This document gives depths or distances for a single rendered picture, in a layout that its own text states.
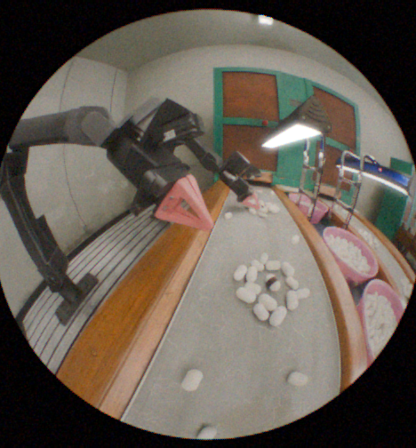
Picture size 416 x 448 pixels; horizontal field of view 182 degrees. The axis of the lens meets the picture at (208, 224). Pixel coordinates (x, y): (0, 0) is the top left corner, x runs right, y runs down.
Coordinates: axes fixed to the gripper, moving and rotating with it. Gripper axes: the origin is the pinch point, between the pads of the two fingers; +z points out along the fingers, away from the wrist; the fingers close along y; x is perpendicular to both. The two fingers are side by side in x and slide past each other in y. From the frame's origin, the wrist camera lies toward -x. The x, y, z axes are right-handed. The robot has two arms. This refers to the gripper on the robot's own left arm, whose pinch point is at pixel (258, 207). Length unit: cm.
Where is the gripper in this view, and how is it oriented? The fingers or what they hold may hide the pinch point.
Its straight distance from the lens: 54.4
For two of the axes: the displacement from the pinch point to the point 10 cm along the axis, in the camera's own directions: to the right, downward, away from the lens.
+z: 7.4, 6.5, 1.6
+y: 2.5, -4.8, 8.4
